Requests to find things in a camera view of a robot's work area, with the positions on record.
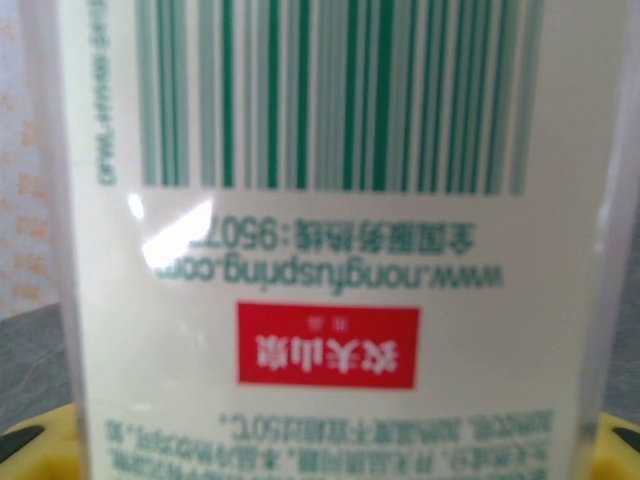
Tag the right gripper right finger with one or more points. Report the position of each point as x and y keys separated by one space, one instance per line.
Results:
x=620 y=450

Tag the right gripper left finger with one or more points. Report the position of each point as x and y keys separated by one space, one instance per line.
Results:
x=40 y=450

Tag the clear bottle white green label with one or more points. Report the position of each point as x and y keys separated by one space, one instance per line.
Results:
x=325 y=250

